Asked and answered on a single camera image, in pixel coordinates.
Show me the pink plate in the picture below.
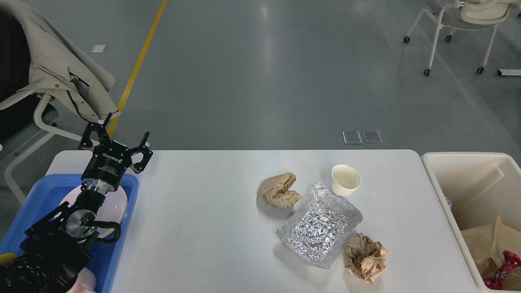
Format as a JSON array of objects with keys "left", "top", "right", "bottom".
[{"left": 60, "top": 186, "right": 128, "bottom": 224}]

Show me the white paper cup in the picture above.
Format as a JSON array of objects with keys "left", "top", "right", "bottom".
[{"left": 331, "top": 164, "right": 361, "bottom": 197}]

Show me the red crushed can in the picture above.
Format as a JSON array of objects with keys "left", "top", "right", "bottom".
[{"left": 482, "top": 250, "right": 521, "bottom": 290}]

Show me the brown paper wad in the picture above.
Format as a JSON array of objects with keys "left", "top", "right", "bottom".
[{"left": 343, "top": 232, "right": 388, "bottom": 284}]

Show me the brown paper bag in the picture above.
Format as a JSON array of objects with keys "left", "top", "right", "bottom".
[{"left": 461, "top": 215, "right": 521, "bottom": 293}]

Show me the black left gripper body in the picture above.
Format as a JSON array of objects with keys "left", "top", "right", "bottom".
[{"left": 81, "top": 141, "right": 132, "bottom": 192}]

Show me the floor socket plate left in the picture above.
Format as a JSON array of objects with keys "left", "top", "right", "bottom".
[{"left": 342, "top": 130, "right": 363, "bottom": 144}]

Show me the teal mug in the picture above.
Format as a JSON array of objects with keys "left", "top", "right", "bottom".
[{"left": 0, "top": 252, "right": 18, "bottom": 267}]

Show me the floor socket plate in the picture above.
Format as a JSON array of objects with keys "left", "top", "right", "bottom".
[
  {"left": 363, "top": 130, "right": 383, "bottom": 144},
  {"left": 342, "top": 130, "right": 363, "bottom": 144}
]

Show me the white plastic bin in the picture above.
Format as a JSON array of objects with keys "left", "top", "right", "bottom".
[{"left": 422, "top": 152, "right": 521, "bottom": 271}]

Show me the pink mug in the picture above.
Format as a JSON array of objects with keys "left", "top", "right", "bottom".
[{"left": 43, "top": 268, "right": 97, "bottom": 293}]

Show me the white floor plate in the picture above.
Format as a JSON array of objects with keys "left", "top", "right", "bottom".
[{"left": 91, "top": 44, "right": 107, "bottom": 52}]

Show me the white chair right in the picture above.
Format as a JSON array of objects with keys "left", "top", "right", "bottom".
[{"left": 403, "top": 0, "right": 520, "bottom": 77}]

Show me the white table foot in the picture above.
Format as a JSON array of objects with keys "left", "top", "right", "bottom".
[{"left": 497, "top": 69, "right": 521, "bottom": 77}]

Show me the blue plastic tray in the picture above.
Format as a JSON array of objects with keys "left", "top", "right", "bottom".
[{"left": 0, "top": 174, "right": 138, "bottom": 293}]

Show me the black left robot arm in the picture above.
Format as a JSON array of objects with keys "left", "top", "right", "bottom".
[{"left": 1, "top": 120, "right": 153, "bottom": 293}]

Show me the silver foil tray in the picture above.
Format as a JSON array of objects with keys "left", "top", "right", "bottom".
[{"left": 276, "top": 184, "right": 363, "bottom": 269}]

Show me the floor socket plate right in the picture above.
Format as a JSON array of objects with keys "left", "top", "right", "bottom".
[{"left": 363, "top": 130, "right": 383, "bottom": 144}]

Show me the silver foil bag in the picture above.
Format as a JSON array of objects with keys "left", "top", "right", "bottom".
[{"left": 444, "top": 197, "right": 452, "bottom": 210}]

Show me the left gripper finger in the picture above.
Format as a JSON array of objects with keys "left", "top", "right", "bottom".
[
  {"left": 125, "top": 131, "right": 153, "bottom": 174},
  {"left": 78, "top": 113, "right": 112, "bottom": 150}
]

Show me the brown paper ball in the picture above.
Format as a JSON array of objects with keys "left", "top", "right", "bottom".
[{"left": 256, "top": 172, "right": 302, "bottom": 209}]

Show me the person in dark clothes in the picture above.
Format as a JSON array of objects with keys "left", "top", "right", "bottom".
[{"left": 0, "top": 9, "right": 40, "bottom": 141}]

